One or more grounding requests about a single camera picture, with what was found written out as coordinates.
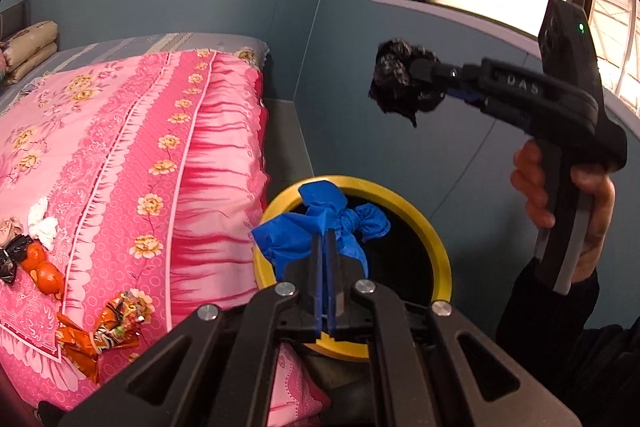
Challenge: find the person's right hand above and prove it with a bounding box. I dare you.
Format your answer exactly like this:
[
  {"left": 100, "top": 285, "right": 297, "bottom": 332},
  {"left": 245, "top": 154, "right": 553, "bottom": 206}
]
[{"left": 510, "top": 139, "right": 617, "bottom": 284}]

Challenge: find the crumpled beige pink paper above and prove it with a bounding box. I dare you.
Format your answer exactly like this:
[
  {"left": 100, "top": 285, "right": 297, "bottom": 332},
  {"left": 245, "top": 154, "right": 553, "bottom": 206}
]
[{"left": 0, "top": 216, "right": 26, "bottom": 248}]

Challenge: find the pink floral blanket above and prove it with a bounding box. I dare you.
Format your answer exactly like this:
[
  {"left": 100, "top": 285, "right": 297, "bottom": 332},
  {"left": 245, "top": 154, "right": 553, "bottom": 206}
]
[{"left": 0, "top": 48, "right": 332, "bottom": 427}]

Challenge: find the black plastic bag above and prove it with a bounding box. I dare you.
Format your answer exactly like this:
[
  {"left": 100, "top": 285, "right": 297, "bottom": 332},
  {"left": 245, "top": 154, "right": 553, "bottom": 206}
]
[{"left": 368, "top": 37, "right": 449, "bottom": 128}]

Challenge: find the person's right forearm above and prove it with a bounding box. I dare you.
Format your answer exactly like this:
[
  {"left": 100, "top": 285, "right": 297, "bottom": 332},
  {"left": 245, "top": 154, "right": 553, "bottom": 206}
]
[{"left": 495, "top": 257, "right": 640, "bottom": 427}]

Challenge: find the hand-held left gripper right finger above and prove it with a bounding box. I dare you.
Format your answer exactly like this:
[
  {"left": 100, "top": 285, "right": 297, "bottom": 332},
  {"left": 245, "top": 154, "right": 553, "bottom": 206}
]
[{"left": 327, "top": 229, "right": 584, "bottom": 427}]

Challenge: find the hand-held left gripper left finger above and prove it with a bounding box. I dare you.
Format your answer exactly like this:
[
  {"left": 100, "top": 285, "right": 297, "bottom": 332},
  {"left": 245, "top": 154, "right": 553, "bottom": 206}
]
[{"left": 57, "top": 229, "right": 326, "bottom": 427}]

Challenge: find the grey striped bed sheet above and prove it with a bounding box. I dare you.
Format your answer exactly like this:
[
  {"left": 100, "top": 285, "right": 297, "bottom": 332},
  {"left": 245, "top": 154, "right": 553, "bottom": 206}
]
[{"left": 0, "top": 32, "right": 274, "bottom": 118}]

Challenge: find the orange tangerine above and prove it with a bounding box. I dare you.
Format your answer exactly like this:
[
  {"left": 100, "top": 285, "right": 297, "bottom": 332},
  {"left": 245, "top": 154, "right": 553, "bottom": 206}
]
[
  {"left": 32, "top": 261, "right": 66, "bottom": 298},
  {"left": 22, "top": 242, "right": 49, "bottom": 271}
]

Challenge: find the orange snack wrapper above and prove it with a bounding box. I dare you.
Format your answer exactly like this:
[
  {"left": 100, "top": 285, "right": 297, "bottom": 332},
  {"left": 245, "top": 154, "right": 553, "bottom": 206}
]
[{"left": 56, "top": 289, "right": 154, "bottom": 384}]

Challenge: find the folded beige floral quilt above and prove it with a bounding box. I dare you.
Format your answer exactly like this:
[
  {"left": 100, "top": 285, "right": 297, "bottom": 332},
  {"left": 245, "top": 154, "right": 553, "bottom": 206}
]
[{"left": 0, "top": 20, "right": 60, "bottom": 84}]

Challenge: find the yellow round bin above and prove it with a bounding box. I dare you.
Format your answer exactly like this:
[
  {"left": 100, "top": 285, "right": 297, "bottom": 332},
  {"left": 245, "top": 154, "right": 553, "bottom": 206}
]
[{"left": 252, "top": 175, "right": 454, "bottom": 361}]

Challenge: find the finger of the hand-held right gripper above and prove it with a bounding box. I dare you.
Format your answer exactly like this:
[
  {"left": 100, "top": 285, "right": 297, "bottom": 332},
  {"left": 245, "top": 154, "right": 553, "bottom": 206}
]
[
  {"left": 444, "top": 87, "right": 489, "bottom": 111},
  {"left": 410, "top": 56, "right": 484, "bottom": 84}
]

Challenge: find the knotted blue plastic bag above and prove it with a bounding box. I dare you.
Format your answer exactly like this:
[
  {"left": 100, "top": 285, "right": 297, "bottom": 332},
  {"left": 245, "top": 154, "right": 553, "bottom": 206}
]
[{"left": 250, "top": 179, "right": 392, "bottom": 283}]

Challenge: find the crumpled white tissue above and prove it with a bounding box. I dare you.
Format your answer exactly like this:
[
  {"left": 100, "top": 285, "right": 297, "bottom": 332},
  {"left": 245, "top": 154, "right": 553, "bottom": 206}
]
[{"left": 27, "top": 196, "right": 60, "bottom": 251}]

